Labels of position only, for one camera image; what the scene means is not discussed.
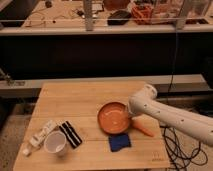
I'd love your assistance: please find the orange ceramic bowl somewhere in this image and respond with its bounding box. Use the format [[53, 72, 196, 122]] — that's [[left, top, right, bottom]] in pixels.
[[97, 102, 131, 134]]

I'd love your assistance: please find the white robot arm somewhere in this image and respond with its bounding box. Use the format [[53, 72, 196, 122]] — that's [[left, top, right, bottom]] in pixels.
[[127, 84, 213, 147]]

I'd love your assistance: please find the orange toy carrot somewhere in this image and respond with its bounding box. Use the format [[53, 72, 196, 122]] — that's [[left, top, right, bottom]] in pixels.
[[132, 120, 154, 137]]

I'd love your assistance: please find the blue sponge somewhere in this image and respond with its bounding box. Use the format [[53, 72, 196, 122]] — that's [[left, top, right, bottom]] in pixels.
[[108, 133, 131, 152]]

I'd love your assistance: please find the black object on shelf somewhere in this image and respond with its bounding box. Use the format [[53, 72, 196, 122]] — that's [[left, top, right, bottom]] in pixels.
[[107, 10, 131, 25]]

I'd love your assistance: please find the white paper cup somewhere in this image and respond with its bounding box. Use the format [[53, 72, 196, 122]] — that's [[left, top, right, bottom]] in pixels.
[[44, 131, 67, 156]]

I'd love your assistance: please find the orange tool on shelf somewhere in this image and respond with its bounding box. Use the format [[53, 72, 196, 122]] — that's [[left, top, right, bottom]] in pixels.
[[131, 4, 152, 25]]

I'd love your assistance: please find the white tube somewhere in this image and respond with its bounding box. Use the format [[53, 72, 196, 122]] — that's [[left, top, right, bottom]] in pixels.
[[22, 120, 57, 156]]

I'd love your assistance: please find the grey metal post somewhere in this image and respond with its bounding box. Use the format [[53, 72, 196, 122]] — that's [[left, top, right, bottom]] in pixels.
[[83, 0, 93, 31], [175, 0, 192, 30]]

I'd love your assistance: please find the black hanging cable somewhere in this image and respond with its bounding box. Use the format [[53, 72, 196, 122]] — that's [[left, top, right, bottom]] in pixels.
[[167, 29, 180, 92]]

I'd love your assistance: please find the grey metal post right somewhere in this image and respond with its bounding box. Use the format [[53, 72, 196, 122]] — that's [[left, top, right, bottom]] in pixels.
[[175, 0, 192, 30]]

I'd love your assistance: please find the black cable bundle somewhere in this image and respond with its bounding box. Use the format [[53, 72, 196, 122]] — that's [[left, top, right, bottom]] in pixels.
[[160, 123, 209, 169]]

